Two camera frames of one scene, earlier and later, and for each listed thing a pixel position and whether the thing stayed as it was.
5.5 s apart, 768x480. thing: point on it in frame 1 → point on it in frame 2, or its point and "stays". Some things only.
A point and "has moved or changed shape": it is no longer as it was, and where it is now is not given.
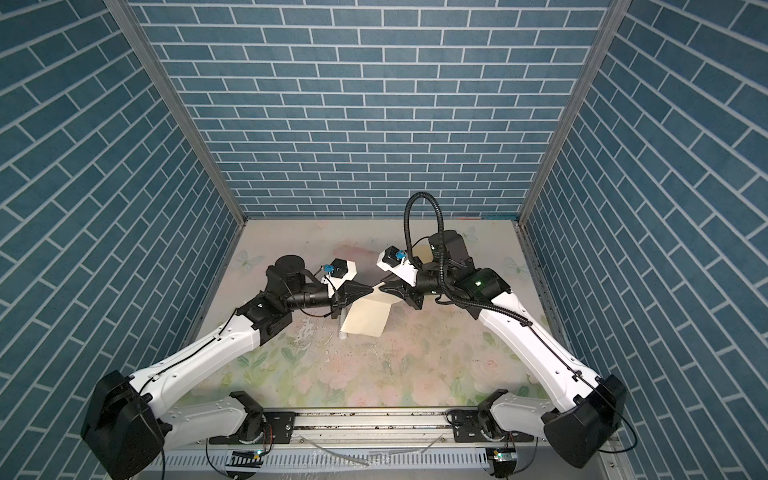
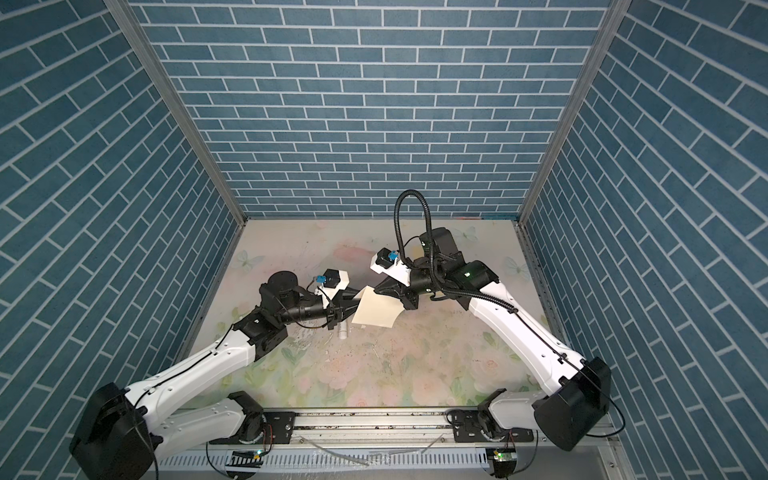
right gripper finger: [393, 288] stays
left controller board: [245, 458] stays
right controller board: [504, 460] stays
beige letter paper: [367, 314] has moved or changed shape
